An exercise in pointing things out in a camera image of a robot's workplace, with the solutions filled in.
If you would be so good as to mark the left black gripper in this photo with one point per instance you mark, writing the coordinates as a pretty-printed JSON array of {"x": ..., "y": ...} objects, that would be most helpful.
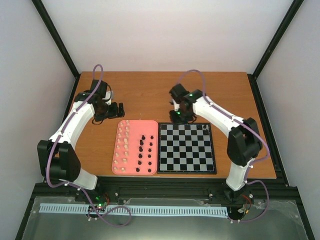
[{"x": 115, "y": 112}]

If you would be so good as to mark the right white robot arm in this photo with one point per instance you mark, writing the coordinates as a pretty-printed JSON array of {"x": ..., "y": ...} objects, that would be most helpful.
[{"x": 243, "y": 138}]

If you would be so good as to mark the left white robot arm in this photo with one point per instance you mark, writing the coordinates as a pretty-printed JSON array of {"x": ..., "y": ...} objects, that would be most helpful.
[{"x": 57, "y": 157}]

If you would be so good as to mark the white king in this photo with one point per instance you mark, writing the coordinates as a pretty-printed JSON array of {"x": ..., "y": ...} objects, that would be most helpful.
[{"x": 126, "y": 147}]

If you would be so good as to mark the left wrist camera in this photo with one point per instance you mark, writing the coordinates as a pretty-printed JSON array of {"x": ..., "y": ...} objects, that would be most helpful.
[{"x": 109, "y": 96}]

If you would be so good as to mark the white queen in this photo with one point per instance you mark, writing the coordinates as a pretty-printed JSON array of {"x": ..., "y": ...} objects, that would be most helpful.
[{"x": 126, "y": 141}]

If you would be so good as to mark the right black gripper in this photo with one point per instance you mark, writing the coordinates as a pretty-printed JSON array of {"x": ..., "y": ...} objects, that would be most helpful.
[{"x": 175, "y": 120}]

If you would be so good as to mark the pink plastic tray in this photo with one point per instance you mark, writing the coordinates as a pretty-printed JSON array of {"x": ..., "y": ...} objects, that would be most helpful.
[{"x": 137, "y": 128}]

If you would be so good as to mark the black white chessboard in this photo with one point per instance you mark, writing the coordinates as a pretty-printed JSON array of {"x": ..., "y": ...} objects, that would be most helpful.
[{"x": 183, "y": 149}]

